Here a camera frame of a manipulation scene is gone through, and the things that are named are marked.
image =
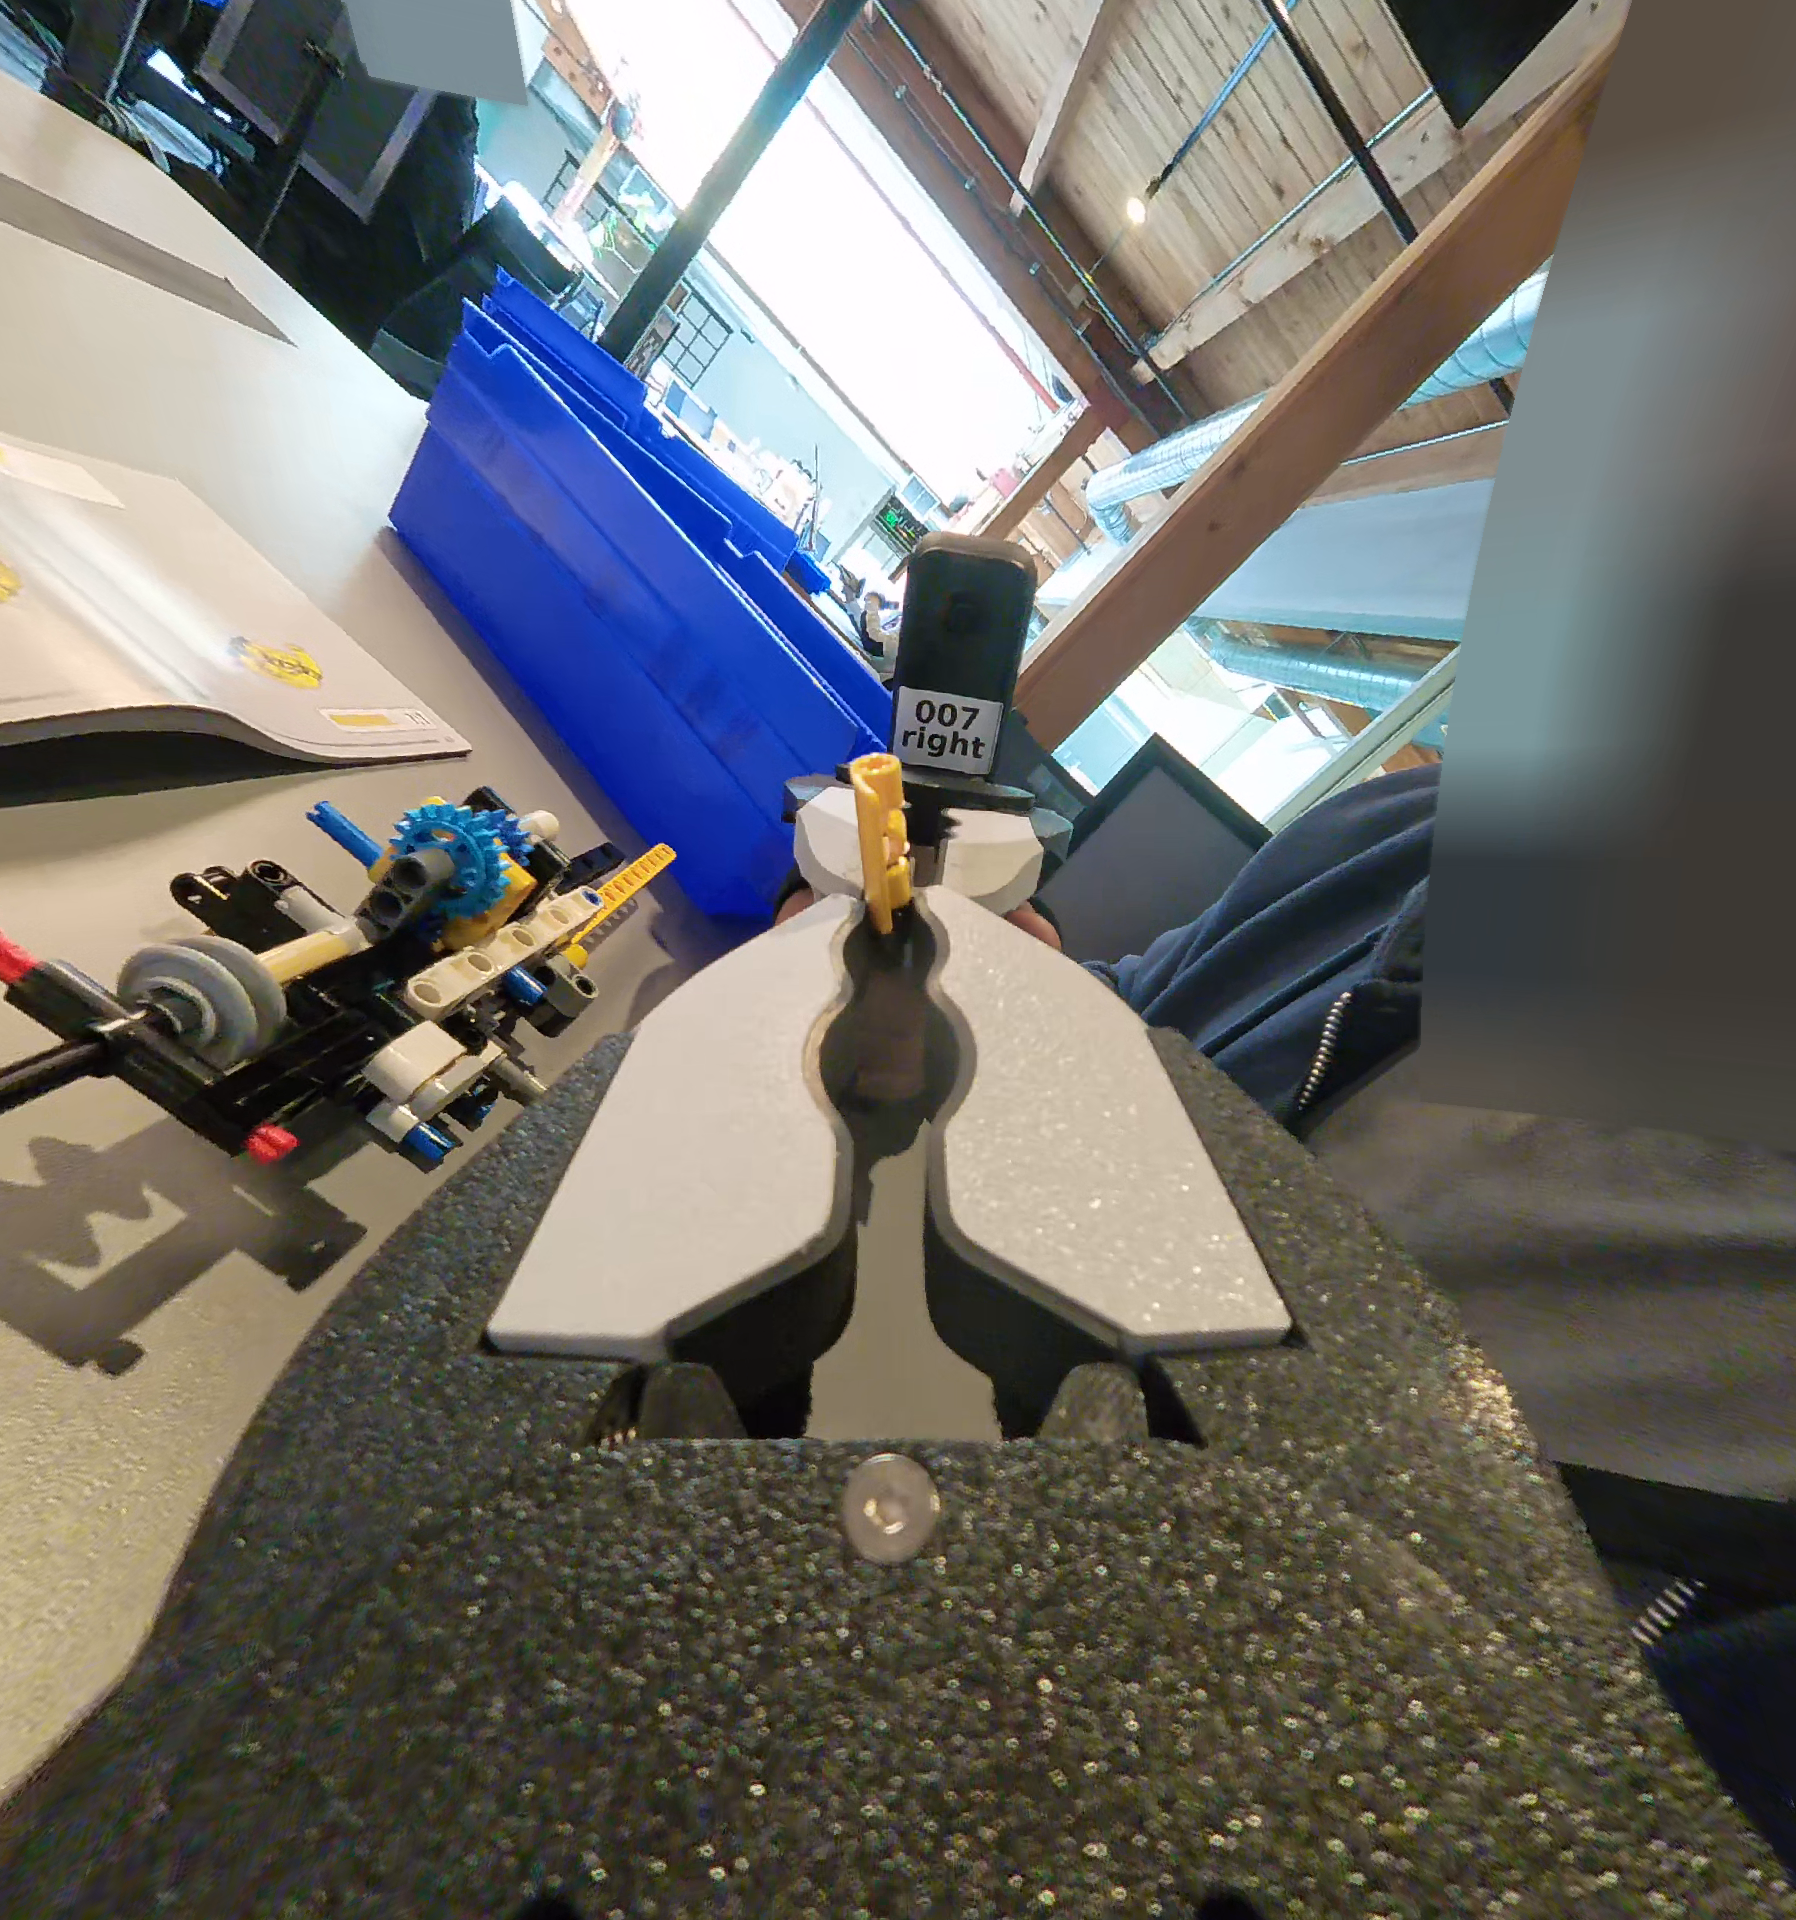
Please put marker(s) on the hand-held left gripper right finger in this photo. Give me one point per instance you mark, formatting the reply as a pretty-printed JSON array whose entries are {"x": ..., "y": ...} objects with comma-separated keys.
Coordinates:
[{"x": 1109, "y": 1171}]

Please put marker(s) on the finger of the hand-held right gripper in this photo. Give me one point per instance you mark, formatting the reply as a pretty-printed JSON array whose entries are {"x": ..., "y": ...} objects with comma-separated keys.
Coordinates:
[
  {"x": 836, "y": 844},
  {"x": 987, "y": 868}
]

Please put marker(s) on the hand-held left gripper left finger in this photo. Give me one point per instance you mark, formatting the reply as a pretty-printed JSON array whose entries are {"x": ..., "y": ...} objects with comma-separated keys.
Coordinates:
[{"x": 702, "y": 1171}]

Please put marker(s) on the yellow lego connector piece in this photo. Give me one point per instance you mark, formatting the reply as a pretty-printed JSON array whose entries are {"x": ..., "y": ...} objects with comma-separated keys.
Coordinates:
[{"x": 884, "y": 841}]

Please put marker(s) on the lego vehicle model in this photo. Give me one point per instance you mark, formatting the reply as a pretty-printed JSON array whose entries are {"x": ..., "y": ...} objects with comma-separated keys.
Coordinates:
[{"x": 312, "y": 975}]

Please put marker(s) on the person's right hand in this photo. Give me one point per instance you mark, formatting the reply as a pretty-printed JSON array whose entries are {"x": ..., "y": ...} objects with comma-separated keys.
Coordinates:
[{"x": 884, "y": 1051}]

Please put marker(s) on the black-framed grey board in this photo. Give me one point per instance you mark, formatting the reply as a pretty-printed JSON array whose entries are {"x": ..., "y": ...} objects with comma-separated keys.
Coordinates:
[{"x": 1155, "y": 855}]

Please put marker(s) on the large blue storage bin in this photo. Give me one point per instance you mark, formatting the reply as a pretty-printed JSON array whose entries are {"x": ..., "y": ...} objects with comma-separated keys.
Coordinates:
[{"x": 582, "y": 645}]

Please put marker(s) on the row of blue bins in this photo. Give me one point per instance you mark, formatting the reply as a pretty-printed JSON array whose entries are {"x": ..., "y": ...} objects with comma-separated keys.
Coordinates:
[{"x": 582, "y": 375}]

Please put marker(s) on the open instruction booklet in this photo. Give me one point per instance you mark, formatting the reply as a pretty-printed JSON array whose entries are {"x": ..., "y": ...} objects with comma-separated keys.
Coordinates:
[{"x": 134, "y": 631}]

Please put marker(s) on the wood-framed dark panel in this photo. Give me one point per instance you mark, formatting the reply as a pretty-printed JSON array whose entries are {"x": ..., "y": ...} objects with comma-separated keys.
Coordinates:
[{"x": 1467, "y": 44}]

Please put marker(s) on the metal air duct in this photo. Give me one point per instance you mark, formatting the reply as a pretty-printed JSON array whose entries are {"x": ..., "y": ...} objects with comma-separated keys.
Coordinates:
[{"x": 1183, "y": 458}]

